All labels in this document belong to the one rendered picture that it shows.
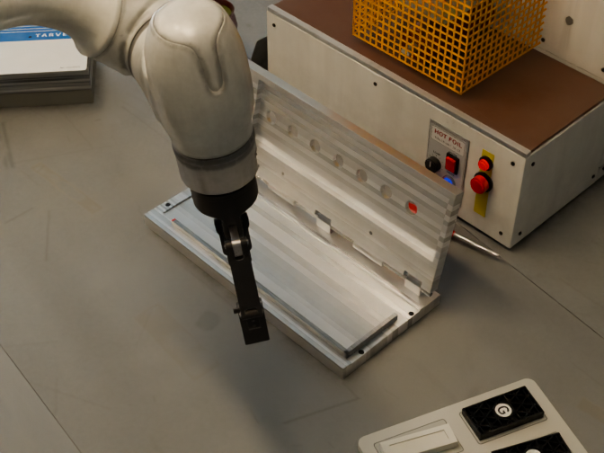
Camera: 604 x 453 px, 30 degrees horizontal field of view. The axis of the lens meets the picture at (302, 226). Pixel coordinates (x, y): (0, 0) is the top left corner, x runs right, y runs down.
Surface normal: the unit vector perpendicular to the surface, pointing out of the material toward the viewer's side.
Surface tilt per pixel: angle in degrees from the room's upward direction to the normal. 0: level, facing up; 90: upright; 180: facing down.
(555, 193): 90
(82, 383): 0
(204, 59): 75
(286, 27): 90
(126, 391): 0
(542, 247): 0
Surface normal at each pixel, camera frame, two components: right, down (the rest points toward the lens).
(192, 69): 0.04, 0.53
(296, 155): -0.70, 0.33
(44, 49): 0.00, -0.73
